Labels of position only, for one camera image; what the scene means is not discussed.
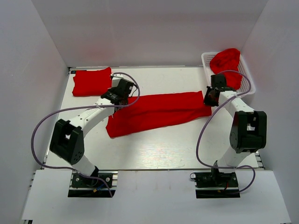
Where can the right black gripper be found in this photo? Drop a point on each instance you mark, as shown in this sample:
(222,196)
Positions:
(207,101)

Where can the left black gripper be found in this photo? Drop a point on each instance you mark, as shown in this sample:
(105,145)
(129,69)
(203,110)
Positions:
(111,89)

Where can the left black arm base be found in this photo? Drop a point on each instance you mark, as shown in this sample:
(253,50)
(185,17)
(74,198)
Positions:
(81,187)

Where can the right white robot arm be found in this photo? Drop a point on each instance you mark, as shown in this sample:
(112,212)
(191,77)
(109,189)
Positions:
(249,127)

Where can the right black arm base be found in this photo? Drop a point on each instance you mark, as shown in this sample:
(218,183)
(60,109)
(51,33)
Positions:
(215,185)

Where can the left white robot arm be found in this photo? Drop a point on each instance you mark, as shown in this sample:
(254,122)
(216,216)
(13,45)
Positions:
(67,141)

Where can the red t shirts in basket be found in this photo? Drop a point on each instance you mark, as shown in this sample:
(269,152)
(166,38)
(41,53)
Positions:
(228,60)

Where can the folded red t shirt stack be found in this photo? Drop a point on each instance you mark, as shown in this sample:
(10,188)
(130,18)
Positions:
(92,83)

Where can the white plastic basket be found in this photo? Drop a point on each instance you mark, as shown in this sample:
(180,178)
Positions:
(242,67)

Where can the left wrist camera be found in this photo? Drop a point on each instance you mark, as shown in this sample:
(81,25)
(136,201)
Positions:
(115,78)

